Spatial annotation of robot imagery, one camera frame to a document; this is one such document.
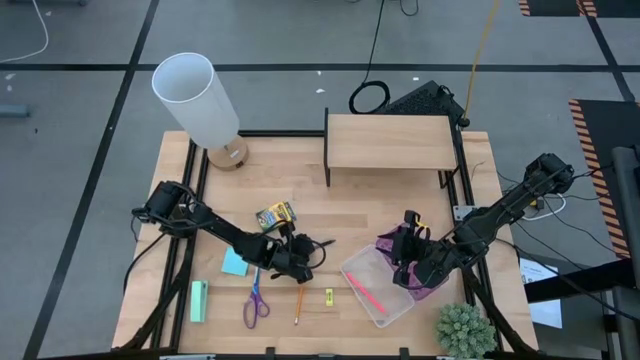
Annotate yellow pencil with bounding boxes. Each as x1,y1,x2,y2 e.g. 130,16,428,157
293,285,306,327

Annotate white shade table lamp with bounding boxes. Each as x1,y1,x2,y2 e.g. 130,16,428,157
150,51,250,173

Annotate clear pencil case purple lid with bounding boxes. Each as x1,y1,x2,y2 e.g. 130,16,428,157
340,223,451,330

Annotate mint green block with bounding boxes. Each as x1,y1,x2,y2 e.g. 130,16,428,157
189,279,210,324

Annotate grey metal post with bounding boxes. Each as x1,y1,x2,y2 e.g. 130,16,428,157
610,144,640,360

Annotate purple handled scissors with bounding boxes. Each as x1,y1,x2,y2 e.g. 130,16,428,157
242,266,272,331

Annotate grey floor bar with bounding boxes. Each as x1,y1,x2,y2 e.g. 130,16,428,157
0,103,32,119

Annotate blue sticky note pad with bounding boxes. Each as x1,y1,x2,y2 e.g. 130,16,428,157
220,246,251,278

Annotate pink pen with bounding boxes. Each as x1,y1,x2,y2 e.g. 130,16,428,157
344,271,388,316

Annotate white paper sheet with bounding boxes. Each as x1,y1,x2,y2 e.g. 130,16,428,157
519,256,564,330

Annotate black table frame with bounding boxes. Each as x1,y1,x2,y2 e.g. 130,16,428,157
119,128,544,360

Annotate black hazard striped mat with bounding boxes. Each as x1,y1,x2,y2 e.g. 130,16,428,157
517,0,640,19
568,98,640,261

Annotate yellow hanging cable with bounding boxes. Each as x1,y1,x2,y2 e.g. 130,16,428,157
461,0,502,126

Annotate black metal beam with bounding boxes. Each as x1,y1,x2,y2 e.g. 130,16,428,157
523,257,640,305

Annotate black computer tower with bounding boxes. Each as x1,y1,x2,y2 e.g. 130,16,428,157
383,79,467,121

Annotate wooden shelf riser black legs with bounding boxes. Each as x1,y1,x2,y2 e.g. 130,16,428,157
323,106,465,190

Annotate black coiled cable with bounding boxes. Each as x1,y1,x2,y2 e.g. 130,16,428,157
347,0,392,116

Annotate white looped cable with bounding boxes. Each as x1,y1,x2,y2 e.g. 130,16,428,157
521,193,568,223

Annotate yellow green crayon box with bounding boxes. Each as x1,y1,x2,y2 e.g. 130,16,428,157
255,200,298,233

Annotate white floor cable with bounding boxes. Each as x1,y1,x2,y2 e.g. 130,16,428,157
0,0,50,64

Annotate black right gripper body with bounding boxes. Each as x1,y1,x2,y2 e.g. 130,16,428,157
392,209,454,291

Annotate green potted plant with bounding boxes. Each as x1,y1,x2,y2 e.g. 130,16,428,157
433,301,499,360

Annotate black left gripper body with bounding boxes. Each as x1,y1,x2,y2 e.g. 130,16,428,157
267,221,317,285

